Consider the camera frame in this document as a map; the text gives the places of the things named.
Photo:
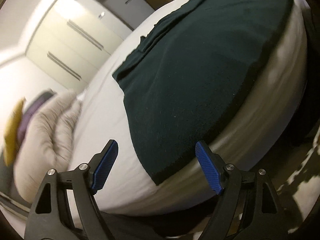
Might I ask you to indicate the purple cushion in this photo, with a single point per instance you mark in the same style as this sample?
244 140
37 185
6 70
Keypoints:
36 104

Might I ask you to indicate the beige folded duvet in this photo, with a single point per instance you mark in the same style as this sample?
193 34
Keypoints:
48 143

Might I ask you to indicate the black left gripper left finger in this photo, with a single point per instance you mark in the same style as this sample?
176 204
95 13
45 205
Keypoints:
65 207

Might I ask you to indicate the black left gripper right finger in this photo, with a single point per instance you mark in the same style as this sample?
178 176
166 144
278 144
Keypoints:
248 206

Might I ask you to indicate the cream wardrobe with black handles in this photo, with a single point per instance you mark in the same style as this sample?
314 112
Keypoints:
73 41

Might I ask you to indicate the dark green knit garment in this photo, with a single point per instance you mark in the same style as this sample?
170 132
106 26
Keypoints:
188 77

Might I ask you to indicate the yellow cushion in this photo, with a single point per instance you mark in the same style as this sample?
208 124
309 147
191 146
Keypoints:
10 133

